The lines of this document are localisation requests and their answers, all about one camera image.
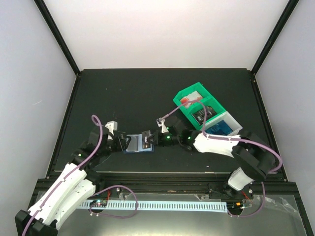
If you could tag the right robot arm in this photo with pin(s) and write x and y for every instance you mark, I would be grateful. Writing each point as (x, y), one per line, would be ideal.
(255, 160)

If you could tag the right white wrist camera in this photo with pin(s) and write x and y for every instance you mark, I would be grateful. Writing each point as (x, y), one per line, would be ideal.
(162, 126)

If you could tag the red white card stack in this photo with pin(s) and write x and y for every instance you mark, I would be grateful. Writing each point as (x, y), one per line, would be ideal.
(190, 97)

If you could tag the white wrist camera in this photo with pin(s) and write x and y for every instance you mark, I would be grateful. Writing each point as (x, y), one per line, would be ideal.
(112, 126)
(162, 126)

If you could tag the blue card stack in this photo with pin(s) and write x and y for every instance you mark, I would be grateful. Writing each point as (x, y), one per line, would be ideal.
(221, 128)

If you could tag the black aluminium frame rail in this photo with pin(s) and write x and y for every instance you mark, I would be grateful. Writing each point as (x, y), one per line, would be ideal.
(198, 183)

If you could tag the right black frame post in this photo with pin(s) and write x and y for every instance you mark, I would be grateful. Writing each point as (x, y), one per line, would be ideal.
(279, 26)

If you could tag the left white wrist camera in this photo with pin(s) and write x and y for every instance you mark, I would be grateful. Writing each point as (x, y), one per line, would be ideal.
(112, 126)

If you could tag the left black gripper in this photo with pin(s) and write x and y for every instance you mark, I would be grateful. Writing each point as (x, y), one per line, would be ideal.
(121, 145)

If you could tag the blue card holder wallet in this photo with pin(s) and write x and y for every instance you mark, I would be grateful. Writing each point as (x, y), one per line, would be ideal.
(136, 145)

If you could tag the black VIP card stack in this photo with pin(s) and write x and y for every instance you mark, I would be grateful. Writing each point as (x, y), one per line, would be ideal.
(199, 115)

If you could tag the green bin with red cards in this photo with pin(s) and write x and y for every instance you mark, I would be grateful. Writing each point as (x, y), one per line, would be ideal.
(195, 87)

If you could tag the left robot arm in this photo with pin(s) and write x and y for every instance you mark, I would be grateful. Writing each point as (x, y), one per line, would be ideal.
(77, 182)

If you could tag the small electronics board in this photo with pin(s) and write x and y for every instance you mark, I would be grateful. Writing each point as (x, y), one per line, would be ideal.
(98, 203)

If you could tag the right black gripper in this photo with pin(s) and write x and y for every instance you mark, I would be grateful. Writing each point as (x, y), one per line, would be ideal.
(158, 139)

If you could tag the white bin with blue cards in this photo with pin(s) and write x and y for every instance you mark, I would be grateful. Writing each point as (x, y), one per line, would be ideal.
(229, 119)

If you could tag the light blue slotted cable duct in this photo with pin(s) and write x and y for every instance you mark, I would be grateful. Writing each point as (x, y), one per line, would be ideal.
(220, 207)

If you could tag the green bin with black cards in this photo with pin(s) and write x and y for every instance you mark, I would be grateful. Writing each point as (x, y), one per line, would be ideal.
(196, 111)

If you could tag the left black frame post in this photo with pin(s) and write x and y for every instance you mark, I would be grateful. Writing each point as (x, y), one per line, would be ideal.
(42, 7)

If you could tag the black frame post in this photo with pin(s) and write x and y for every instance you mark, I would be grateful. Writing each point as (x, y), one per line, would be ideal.
(42, 7)
(279, 26)

